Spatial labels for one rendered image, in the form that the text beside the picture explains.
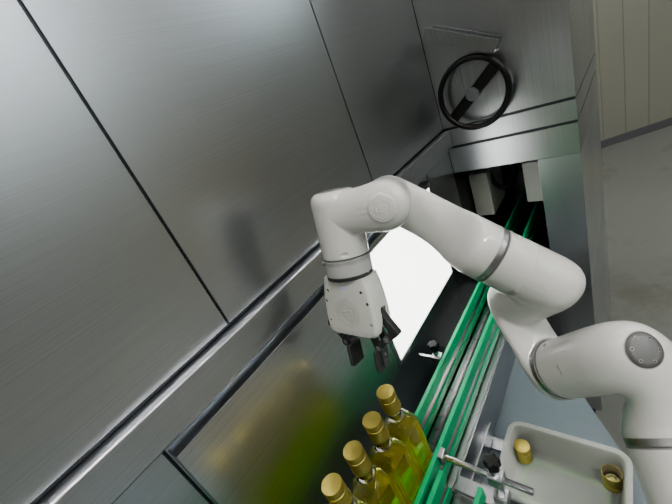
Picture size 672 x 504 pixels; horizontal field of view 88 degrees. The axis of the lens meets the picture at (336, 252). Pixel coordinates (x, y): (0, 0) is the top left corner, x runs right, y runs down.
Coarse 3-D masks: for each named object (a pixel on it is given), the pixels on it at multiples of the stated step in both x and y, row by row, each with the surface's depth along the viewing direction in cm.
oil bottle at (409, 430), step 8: (408, 416) 65; (416, 416) 67; (392, 424) 65; (400, 424) 64; (408, 424) 64; (416, 424) 66; (392, 432) 65; (400, 432) 64; (408, 432) 64; (416, 432) 66; (408, 440) 64; (416, 440) 66; (424, 440) 68; (408, 448) 64; (416, 448) 66; (424, 448) 68; (416, 456) 66; (424, 456) 68; (416, 464) 66; (424, 464) 68; (424, 472) 68
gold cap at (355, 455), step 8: (344, 448) 56; (352, 448) 56; (360, 448) 55; (344, 456) 55; (352, 456) 54; (360, 456) 54; (368, 456) 58; (352, 464) 54; (360, 464) 55; (368, 464) 56; (352, 472) 56; (360, 472) 55; (368, 472) 56
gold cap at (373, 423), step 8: (368, 416) 60; (376, 416) 59; (368, 424) 58; (376, 424) 58; (384, 424) 59; (368, 432) 58; (376, 432) 58; (384, 432) 59; (376, 440) 59; (384, 440) 59
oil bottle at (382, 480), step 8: (376, 472) 58; (384, 472) 58; (376, 480) 57; (384, 480) 58; (392, 480) 59; (352, 488) 59; (360, 488) 57; (368, 488) 57; (376, 488) 56; (384, 488) 57; (392, 488) 59; (360, 496) 58; (368, 496) 56; (376, 496) 56; (384, 496) 57; (392, 496) 59; (400, 496) 61
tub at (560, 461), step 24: (528, 432) 80; (552, 432) 77; (504, 456) 76; (552, 456) 79; (576, 456) 75; (600, 456) 72; (624, 456) 68; (528, 480) 77; (552, 480) 75; (576, 480) 74; (600, 480) 72; (624, 480) 66
